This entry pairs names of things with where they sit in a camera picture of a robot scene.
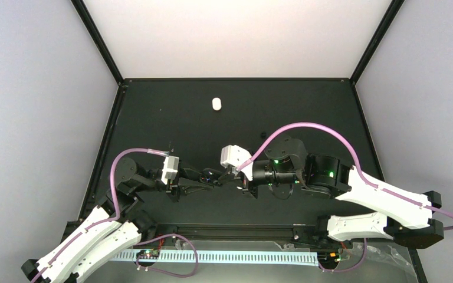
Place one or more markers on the clear plastic sheet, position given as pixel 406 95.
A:
pixel 345 260

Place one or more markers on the right black frame post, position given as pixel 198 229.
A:
pixel 378 35

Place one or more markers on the black front mounting rail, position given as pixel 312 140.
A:
pixel 313 237

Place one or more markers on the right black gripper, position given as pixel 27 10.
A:
pixel 245 186

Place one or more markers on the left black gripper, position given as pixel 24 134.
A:
pixel 173 188

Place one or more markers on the white slotted cable duct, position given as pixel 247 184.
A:
pixel 220 257

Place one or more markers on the black earbud charging case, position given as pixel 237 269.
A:
pixel 211 176

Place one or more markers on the black frame post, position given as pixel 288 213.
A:
pixel 378 35
pixel 88 21

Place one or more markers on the left black frame post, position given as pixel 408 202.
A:
pixel 88 21

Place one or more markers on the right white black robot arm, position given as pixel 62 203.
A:
pixel 394 214

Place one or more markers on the white capsule object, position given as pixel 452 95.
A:
pixel 216 104

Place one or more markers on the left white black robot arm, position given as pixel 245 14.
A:
pixel 119 222

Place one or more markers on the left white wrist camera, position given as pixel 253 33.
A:
pixel 170 169

